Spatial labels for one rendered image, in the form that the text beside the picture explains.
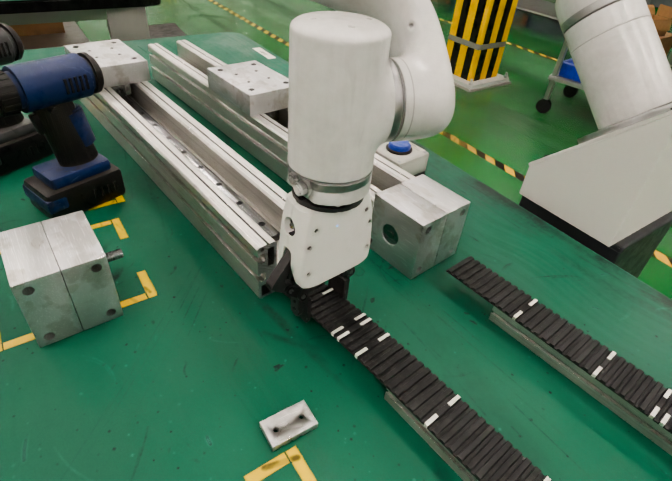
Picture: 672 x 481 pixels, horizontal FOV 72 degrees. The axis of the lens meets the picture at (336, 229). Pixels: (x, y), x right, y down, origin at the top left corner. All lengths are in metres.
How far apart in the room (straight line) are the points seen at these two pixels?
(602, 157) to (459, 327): 0.37
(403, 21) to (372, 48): 0.09
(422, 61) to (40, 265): 0.43
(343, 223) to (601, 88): 0.54
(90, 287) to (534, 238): 0.64
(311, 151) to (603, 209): 0.55
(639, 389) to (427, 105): 0.38
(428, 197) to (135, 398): 0.43
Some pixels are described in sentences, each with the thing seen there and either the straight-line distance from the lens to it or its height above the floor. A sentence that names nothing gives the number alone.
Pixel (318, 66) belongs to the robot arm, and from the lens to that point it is 0.38.
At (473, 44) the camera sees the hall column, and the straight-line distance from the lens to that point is 3.85.
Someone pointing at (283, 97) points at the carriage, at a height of 0.89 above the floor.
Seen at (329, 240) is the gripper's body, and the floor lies 0.92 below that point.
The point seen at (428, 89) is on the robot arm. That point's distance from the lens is 0.43.
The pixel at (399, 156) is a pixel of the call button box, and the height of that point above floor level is 0.84.
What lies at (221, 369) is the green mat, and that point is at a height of 0.78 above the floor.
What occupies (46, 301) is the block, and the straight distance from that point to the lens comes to 0.58.
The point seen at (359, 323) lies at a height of 0.81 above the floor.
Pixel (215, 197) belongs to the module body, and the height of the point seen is 0.86.
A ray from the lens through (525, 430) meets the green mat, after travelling 0.55.
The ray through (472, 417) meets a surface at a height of 0.81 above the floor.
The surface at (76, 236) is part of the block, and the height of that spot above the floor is 0.87.
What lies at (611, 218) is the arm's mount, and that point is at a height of 0.83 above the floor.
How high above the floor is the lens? 1.22
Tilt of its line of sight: 37 degrees down
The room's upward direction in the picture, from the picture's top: 5 degrees clockwise
